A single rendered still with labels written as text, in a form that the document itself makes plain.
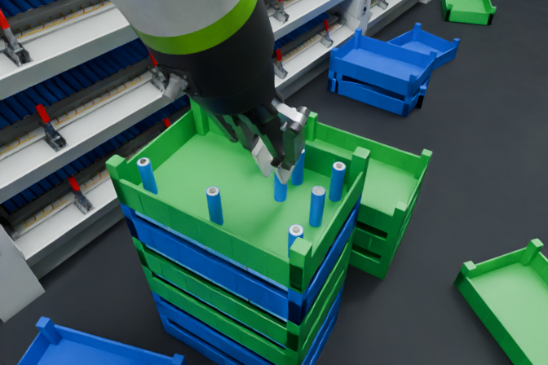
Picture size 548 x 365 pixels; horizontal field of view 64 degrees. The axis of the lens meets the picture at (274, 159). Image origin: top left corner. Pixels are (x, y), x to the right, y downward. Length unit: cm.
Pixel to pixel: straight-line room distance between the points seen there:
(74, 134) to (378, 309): 74
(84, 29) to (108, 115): 19
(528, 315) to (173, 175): 80
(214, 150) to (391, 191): 45
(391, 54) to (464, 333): 99
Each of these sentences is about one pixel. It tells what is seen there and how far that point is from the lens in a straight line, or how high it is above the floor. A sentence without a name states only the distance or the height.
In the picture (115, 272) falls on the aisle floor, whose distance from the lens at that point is 110.
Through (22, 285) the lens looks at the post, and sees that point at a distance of 109.
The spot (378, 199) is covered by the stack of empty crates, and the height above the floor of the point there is 16.
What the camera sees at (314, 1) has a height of 32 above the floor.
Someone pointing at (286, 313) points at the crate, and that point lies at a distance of 61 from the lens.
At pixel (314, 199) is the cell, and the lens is 56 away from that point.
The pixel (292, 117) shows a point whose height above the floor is 64.
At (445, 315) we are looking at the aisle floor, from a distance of 105.
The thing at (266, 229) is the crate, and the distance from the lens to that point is 60.
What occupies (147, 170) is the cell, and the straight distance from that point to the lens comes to 63.
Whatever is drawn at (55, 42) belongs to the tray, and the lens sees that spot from 89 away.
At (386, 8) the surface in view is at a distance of 195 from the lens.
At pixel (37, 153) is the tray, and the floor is 32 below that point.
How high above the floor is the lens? 87
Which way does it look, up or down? 42 degrees down
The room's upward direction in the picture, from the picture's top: straight up
